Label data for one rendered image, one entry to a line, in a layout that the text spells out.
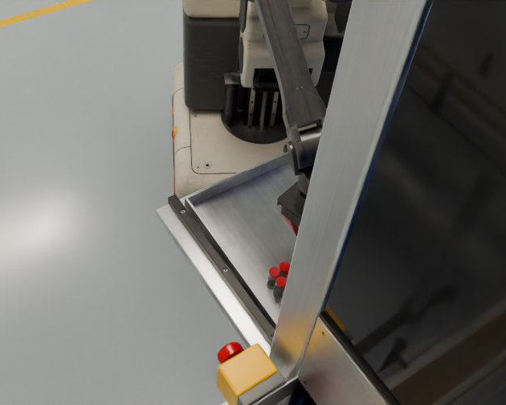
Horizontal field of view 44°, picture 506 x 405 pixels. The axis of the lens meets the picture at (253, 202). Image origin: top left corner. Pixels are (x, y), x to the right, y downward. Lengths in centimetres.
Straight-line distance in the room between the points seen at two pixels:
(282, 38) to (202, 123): 131
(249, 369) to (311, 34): 108
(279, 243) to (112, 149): 145
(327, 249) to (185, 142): 156
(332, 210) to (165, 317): 153
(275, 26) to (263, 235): 43
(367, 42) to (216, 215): 80
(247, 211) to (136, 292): 99
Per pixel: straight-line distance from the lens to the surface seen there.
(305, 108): 97
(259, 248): 120
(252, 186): 129
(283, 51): 98
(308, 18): 173
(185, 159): 214
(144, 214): 235
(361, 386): 78
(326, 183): 62
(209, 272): 117
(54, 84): 288
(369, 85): 51
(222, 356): 95
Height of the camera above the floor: 188
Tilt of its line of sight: 52 degrees down
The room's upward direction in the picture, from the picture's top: 7 degrees clockwise
